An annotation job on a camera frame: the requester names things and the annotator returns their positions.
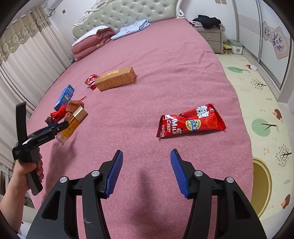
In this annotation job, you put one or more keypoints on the dark brown lettered sock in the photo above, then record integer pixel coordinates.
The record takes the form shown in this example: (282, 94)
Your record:
(50, 120)

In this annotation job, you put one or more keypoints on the person left hand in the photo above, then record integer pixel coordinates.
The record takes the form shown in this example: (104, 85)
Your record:
(25, 172)

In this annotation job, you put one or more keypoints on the folded light blue blanket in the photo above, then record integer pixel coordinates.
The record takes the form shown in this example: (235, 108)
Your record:
(131, 29)

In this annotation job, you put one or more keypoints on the gold perfume bottle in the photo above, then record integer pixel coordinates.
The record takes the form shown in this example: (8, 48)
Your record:
(74, 120)

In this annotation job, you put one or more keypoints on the red cloth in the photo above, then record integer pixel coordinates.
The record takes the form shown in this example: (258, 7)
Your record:
(60, 114)

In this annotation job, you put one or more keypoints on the beige curtain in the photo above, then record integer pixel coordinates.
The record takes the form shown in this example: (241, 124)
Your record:
(33, 56)

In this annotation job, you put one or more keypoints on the black clothes pile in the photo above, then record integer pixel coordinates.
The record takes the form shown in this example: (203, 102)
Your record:
(207, 22)

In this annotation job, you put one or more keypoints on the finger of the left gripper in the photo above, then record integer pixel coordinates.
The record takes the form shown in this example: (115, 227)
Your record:
(49, 127)
(51, 132)

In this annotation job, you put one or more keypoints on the folded pink quilt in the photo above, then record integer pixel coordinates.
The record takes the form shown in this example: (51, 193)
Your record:
(91, 41)

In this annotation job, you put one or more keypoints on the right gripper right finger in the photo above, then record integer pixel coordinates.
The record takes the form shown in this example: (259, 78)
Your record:
(235, 217)

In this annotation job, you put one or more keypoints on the grey nightstand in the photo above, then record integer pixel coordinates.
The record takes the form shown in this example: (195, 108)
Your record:
(214, 38)

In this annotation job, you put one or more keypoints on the brown cardboard box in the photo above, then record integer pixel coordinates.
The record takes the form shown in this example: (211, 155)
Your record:
(116, 78)

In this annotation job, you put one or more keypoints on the yellow trash bin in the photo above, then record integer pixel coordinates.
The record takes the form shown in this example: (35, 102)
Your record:
(262, 186)

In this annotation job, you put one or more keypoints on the red snack wrapper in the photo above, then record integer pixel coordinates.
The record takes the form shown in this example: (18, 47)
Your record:
(90, 81)

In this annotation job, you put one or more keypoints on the wall switch plates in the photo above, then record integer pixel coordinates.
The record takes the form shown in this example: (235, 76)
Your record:
(221, 1)

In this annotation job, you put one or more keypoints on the pink bed sheet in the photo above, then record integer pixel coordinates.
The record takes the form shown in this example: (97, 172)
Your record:
(176, 71)

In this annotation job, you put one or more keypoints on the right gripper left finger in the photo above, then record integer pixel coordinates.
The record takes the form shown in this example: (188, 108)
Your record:
(57, 217)

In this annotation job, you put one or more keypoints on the white sliding wardrobe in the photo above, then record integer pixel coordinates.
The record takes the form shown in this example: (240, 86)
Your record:
(266, 38)

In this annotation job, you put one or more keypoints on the blue cardboard box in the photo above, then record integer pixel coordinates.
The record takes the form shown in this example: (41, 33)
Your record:
(65, 97)

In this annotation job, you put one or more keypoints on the green tufted headboard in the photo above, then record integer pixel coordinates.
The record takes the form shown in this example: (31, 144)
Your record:
(118, 14)

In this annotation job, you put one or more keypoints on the small green storage box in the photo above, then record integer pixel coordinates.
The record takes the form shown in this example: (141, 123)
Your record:
(236, 46)

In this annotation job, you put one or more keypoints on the person left forearm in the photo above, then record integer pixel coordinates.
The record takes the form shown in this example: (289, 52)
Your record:
(12, 203)

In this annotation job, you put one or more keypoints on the orange brown sock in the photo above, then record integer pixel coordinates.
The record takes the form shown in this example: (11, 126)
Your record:
(71, 107)

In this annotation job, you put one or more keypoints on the red milk candy wrapper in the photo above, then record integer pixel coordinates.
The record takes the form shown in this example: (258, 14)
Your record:
(202, 118)

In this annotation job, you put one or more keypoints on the cartoon floor play mat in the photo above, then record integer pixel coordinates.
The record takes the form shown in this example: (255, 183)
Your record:
(266, 128)

